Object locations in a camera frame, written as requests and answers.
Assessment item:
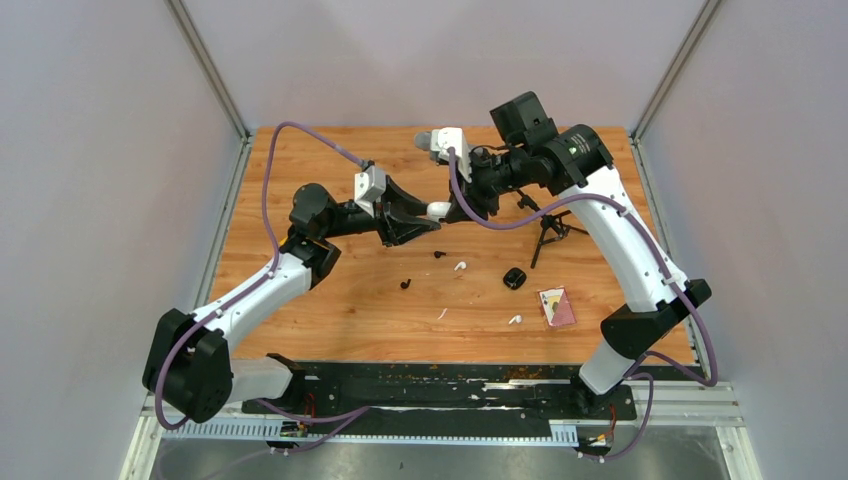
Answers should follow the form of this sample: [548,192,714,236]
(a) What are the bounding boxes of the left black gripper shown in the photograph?
[323,175,442,248]

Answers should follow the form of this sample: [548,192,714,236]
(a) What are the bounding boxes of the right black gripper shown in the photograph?
[446,144,530,221]

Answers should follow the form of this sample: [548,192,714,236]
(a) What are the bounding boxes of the white earbud charging case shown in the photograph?
[426,202,451,223]

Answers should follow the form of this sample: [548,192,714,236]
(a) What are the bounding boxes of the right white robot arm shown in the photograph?
[416,91,711,418]

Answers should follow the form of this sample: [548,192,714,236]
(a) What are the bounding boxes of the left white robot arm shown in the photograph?
[142,173,450,430]

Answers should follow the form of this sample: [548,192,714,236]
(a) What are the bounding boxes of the black earbud charging case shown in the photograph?
[502,267,527,290]

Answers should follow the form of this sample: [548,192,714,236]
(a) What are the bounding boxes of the grey microphone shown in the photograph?
[414,131,432,151]

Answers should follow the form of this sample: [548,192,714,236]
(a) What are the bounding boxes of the playing card box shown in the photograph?
[537,286,577,329]

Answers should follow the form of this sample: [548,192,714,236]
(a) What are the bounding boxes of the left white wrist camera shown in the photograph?
[353,165,387,218]

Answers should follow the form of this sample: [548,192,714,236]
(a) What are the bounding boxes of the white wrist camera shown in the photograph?
[353,165,387,218]
[429,127,472,183]

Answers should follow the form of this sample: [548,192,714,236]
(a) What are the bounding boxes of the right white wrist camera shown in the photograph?
[429,127,472,183]

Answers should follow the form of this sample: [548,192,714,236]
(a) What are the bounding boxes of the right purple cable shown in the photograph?
[447,146,720,463]

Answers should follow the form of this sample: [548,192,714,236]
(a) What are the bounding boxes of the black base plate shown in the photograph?
[231,359,708,440]

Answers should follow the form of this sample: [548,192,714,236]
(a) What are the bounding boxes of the slotted cable duct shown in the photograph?
[162,419,579,447]

